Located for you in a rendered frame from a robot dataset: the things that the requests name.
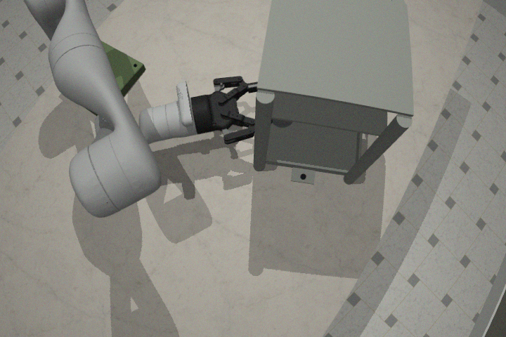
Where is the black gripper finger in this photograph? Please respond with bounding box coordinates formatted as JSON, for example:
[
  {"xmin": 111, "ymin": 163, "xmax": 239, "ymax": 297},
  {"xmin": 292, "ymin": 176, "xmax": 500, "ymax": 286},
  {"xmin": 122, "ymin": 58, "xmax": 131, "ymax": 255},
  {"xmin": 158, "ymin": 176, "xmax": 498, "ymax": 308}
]
[
  {"xmin": 221, "ymin": 110, "xmax": 255, "ymax": 145},
  {"xmin": 213, "ymin": 76, "xmax": 258, "ymax": 105}
]

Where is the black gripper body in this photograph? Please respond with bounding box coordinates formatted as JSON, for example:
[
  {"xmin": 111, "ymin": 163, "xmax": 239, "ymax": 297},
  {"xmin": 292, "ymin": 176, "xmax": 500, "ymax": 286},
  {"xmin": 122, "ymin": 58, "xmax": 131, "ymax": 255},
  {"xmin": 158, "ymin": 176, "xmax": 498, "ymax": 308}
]
[{"xmin": 191, "ymin": 91, "xmax": 239, "ymax": 134}]

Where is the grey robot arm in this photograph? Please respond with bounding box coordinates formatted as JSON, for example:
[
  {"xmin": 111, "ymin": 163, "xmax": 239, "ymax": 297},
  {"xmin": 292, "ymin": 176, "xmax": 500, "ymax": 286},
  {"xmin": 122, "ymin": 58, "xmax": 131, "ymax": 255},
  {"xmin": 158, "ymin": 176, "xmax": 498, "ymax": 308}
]
[{"xmin": 25, "ymin": 0, "xmax": 197, "ymax": 218}]

